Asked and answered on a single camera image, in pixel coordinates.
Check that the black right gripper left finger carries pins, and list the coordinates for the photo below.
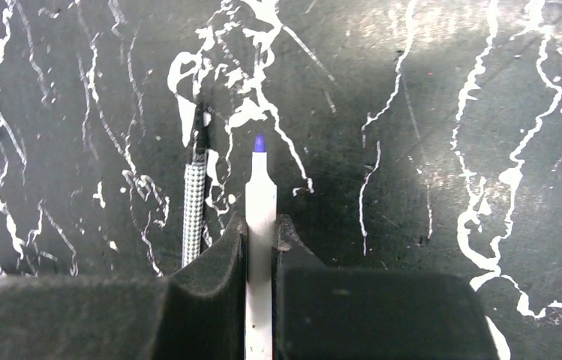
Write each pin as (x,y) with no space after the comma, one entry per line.
(196,313)

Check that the checkered black white pen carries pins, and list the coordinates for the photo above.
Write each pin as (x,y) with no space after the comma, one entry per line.
(194,190)

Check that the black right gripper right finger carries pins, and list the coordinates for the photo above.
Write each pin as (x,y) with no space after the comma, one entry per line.
(324,312)

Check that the purple white marker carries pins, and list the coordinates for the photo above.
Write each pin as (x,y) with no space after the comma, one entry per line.
(260,215)

